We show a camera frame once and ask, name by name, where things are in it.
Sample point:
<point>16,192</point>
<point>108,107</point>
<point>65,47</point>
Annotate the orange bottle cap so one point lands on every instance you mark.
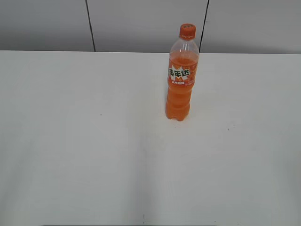
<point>187,31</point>

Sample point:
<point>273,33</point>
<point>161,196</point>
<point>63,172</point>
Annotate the orange meinianda soda bottle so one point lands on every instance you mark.
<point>182,70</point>

